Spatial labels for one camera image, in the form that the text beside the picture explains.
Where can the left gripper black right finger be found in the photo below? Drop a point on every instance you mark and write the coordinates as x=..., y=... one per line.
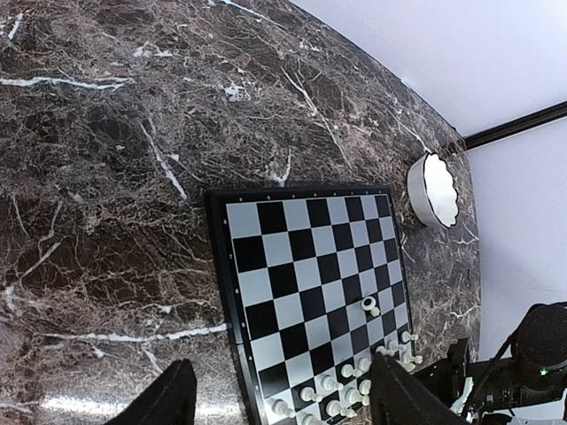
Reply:
x=396, y=397

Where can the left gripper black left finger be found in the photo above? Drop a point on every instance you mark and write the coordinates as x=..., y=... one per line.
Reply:
x=170, y=399

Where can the black and white chessboard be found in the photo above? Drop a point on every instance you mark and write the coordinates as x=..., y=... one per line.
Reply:
x=293, y=265

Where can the white chess rook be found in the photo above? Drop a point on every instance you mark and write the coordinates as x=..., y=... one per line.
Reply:
x=369, y=305
x=410, y=361

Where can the white chess queen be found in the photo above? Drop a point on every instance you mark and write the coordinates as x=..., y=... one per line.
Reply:
x=353, y=396

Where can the white chess pawn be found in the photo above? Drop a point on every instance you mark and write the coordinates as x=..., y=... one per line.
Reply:
x=310, y=419
x=394, y=346
x=281, y=408
x=348, y=370
x=407, y=337
x=381, y=350
x=364, y=365

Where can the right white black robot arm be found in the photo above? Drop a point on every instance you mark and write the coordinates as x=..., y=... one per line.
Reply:
x=528, y=369

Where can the white scalloped bowl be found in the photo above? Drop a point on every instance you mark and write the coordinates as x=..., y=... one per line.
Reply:
x=431, y=192

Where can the right black frame post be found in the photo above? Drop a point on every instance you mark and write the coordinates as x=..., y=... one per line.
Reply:
x=516, y=126

